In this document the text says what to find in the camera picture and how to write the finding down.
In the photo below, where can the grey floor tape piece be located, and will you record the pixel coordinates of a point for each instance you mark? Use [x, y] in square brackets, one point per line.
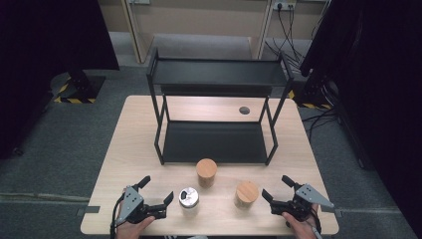
[91, 209]
[330, 209]

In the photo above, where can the black metal two-tier rack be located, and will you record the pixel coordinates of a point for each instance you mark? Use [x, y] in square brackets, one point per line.
[215, 73]

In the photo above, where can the person's left hand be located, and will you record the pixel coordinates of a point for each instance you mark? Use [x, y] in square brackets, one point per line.
[129, 230]

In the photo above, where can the glass jar with metal lid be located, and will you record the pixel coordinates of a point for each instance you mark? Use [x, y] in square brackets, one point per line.
[188, 198]

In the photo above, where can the brown jar with wooden lid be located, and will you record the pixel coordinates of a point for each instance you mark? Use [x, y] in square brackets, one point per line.
[206, 169]

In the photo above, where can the person's right hand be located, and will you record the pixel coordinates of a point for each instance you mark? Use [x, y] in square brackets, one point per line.
[303, 230]

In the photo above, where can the black curtain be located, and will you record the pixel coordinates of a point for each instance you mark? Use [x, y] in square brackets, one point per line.
[40, 49]
[381, 83]

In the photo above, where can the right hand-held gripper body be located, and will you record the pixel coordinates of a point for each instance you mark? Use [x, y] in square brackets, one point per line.
[312, 195]

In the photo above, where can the black stand base striped tape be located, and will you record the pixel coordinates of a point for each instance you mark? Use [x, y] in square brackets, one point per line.
[315, 93]
[81, 86]

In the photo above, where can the pale jar with wooden lid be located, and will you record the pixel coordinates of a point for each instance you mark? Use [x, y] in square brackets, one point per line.
[247, 192]

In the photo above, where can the white wall power socket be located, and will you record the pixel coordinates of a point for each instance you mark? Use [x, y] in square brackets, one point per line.
[284, 4]

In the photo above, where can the beige wooden desk frame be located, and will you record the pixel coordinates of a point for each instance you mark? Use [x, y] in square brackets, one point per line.
[139, 49]

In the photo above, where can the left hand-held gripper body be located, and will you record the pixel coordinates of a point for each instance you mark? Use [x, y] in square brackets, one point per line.
[132, 204]

